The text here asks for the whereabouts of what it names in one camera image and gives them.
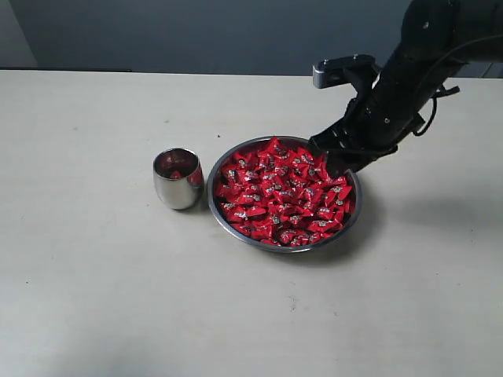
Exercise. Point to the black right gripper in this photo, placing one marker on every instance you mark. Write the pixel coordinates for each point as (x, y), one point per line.
(376, 119)

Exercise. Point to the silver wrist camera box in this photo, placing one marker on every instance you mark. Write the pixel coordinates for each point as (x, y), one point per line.
(359, 70)

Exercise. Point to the red candies inside cup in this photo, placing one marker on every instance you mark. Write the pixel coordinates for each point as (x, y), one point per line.
(174, 174)

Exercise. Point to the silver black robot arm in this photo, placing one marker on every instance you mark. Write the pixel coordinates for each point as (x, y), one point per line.
(438, 38)

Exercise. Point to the pile of red wrapped candies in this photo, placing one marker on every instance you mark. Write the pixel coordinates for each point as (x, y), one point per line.
(285, 192)

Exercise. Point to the round steel bowl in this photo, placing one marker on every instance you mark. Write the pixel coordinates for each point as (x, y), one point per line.
(285, 194)

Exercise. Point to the stainless steel cup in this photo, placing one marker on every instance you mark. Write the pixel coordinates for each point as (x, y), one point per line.
(183, 193)

